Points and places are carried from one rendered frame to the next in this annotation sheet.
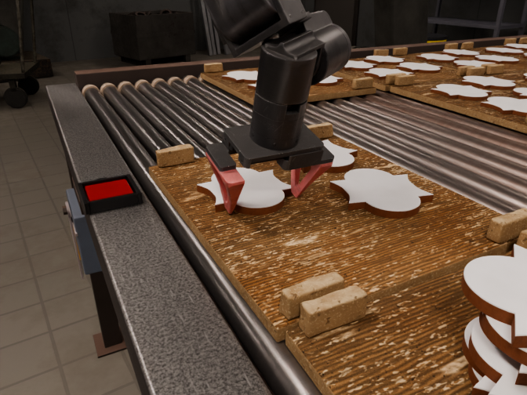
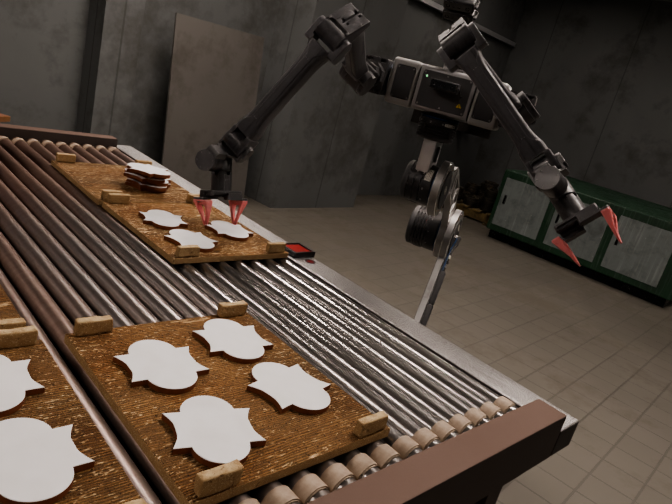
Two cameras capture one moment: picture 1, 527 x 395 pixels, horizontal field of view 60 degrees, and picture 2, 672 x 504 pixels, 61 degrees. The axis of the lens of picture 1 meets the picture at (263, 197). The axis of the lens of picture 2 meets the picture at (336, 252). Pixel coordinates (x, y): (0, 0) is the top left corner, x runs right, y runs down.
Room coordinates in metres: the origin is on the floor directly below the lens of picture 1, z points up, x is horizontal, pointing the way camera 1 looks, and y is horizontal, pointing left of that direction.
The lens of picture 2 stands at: (2.10, -0.22, 1.43)
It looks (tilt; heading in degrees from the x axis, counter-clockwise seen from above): 17 degrees down; 160
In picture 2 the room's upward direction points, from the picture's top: 15 degrees clockwise
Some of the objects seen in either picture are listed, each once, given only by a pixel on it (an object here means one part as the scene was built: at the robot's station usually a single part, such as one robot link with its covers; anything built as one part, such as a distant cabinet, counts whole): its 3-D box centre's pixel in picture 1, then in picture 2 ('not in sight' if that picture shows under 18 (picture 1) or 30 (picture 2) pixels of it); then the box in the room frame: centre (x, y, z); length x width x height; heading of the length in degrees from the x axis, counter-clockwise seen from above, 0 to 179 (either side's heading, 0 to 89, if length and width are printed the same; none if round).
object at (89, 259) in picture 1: (99, 227); not in sight; (0.76, 0.32, 0.77); 0.14 x 0.11 x 0.18; 27
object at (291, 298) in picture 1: (312, 295); not in sight; (0.32, -0.04, 0.95); 0.06 x 0.02 x 0.03; 118
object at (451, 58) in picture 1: (467, 58); not in sight; (1.66, -0.72, 0.94); 0.41 x 0.35 x 0.04; 27
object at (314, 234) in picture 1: (314, 199); (194, 229); (0.55, -0.07, 0.93); 0.41 x 0.35 x 0.02; 28
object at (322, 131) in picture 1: (318, 132); (188, 251); (0.79, -0.10, 0.95); 0.06 x 0.02 x 0.03; 118
